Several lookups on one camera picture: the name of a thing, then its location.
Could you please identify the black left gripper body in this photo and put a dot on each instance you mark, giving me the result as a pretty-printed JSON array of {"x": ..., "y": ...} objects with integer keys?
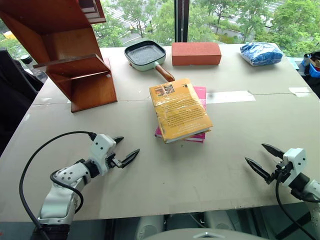
[{"x": 113, "y": 160}]

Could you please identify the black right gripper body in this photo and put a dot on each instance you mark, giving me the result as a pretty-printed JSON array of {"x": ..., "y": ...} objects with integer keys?
[{"x": 282, "y": 170}]

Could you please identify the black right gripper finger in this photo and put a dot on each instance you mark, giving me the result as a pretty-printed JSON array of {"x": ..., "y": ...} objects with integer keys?
[
  {"x": 258, "y": 170},
  {"x": 273, "y": 150}
]

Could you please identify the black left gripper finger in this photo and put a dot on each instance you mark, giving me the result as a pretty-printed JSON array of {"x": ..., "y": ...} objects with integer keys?
[
  {"x": 119, "y": 139},
  {"x": 130, "y": 157}
]

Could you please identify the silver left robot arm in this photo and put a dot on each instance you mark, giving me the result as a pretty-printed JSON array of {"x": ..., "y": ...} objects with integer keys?
[{"x": 62, "y": 197}]

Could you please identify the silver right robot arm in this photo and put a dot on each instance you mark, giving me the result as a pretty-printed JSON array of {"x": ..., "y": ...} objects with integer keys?
[{"x": 313, "y": 190}]

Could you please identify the yellow hardcover book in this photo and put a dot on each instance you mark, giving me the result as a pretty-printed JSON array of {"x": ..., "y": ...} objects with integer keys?
[{"x": 180, "y": 110}]

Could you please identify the pink book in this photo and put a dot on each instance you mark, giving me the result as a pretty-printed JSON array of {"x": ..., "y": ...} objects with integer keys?
[{"x": 201, "y": 96}]

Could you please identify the wooden shelf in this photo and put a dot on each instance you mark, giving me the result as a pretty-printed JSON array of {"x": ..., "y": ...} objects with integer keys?
[{"x": 75, "y": 45}]

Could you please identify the short white tape strip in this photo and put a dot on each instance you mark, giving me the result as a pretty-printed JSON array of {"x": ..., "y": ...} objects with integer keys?
[{"x": 300, "y": 91}]

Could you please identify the long white tape strip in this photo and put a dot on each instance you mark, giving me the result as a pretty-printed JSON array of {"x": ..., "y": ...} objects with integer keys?
[{"x": 230, "y": 97}]

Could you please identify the pale rounded shell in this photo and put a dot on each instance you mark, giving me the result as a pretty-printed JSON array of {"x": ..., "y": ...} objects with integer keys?
[{"x": 150, "y": 226}]

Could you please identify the grey robot torso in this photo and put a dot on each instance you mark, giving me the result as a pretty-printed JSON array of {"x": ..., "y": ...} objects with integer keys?
[{"x": 205, "y": 235}]

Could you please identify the black bag with blue container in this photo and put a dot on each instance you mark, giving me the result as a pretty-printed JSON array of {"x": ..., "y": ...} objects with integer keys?
[{"x": 312, "y": 72}]

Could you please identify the mint green square frying pan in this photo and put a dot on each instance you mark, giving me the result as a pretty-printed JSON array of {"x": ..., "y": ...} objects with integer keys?
[{"x": 145, "y": 55}]

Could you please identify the blue and white plastic bag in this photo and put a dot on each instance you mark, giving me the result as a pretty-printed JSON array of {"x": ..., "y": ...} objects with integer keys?
[{"x": 261, "y": 53}]

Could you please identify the black chair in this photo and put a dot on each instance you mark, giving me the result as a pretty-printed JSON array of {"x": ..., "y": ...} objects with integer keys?
[{"x": 15, "y": 100}]

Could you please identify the red brick block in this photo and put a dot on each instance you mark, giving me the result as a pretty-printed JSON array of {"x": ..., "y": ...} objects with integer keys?
[{"x": 196, "y": 53}]

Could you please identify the dark round bottle cap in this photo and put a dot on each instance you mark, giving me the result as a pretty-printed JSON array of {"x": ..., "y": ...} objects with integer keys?
[{"x": 26, "y": 60}]

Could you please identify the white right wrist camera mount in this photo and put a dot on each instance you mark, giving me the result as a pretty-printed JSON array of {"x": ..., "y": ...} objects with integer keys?
[{"x": 296, "y": 160}]

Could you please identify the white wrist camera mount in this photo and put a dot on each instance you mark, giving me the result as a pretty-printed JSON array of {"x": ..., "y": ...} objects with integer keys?
[
  {"x": 296, "y": 160},
  {"x": 101, "y": 147}
]

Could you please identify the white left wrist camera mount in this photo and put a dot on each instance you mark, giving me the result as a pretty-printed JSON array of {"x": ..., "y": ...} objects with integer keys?
[{"x": 101, "y": 147}]

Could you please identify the dark window frame post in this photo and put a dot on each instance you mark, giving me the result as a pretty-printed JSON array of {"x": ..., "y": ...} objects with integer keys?
[{"x": 181, "y": 20}]

